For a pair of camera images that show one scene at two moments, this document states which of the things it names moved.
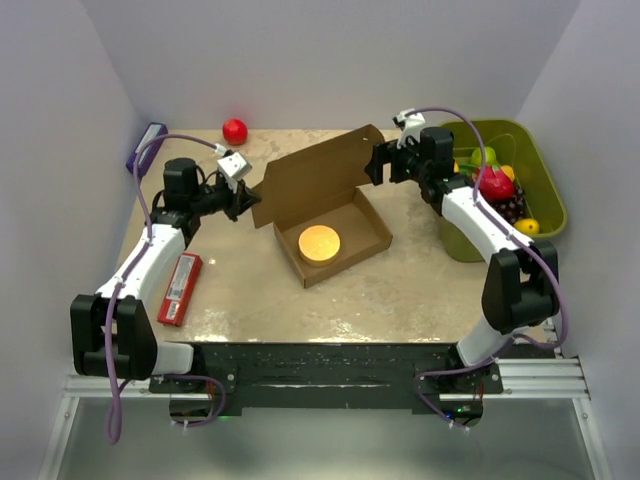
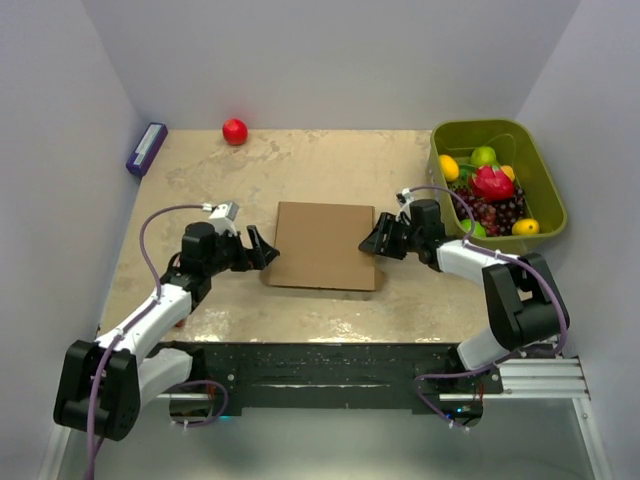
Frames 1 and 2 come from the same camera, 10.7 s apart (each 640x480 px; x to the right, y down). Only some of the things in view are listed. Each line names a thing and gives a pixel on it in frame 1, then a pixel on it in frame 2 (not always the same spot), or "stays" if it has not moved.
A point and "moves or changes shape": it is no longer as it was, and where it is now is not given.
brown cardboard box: [312, 196] moves or changes shape
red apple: [235, 132] stays
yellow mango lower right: [528, 226] stays
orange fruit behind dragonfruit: [509, 171] stays
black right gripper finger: [374, 169] -> [373, 244]
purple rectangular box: [148, 155] stays
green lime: [490, 156] stays
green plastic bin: [517, 147] stays
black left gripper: [241, 201] -> [261, 253]
